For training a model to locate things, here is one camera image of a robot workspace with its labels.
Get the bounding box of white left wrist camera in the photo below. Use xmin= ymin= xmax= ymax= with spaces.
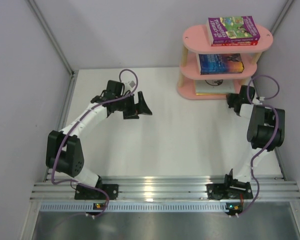
xmin=124 ymin=80 xmax=136 ymax=90

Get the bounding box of yellow hangman book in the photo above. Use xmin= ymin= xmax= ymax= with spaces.
xmin=195 ymin=93 xmax=228 ymax=96

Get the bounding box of purple 117-Storey Treehouse book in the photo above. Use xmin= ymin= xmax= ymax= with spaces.
xmin=206 ymin=16 xmax=260 ymax=44

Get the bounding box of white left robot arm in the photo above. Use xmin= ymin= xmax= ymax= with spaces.
xmin=45 ymin=80 xmax=153 ymax=199

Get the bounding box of aluminium mounting rail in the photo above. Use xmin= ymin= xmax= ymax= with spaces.
xmin=30 ymin=173 xmax=300 ymax=202

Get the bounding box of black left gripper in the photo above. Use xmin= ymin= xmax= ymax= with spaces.
xmin=115 ymin=91 xmax=151 ymax=119

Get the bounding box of pink three-tier shelf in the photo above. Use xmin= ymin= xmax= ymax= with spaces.
xmin=177 ymin=17 xmax=273 ymax=100

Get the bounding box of perforated grey cable duct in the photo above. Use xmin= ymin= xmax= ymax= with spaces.
xmin=40 ymin=202 xmax=240 ymax=213

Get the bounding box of blue Jane Eyre book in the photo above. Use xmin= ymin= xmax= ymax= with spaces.
xmin=196 ymin=53 xmax=245 ymax=75

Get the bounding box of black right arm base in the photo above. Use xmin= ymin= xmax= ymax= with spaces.
xmin=206 ymin=169 xmax=254 ymax=201

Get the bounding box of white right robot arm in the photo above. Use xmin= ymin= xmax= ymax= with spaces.
xmin=226 ymin=85 xmax=286 ymax=183

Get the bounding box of red 13-Storey Treehouse book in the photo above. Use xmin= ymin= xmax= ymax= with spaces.
xmin=211 ymin=41 xmax=258 ymax=47

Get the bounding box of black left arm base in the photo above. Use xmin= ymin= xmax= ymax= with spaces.
xmin=74 ymin=179 xmax=119 ymax=200

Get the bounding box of grey-green file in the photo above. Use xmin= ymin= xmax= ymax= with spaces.
xmin=193 ymin=79 xmax=236 ymax=95

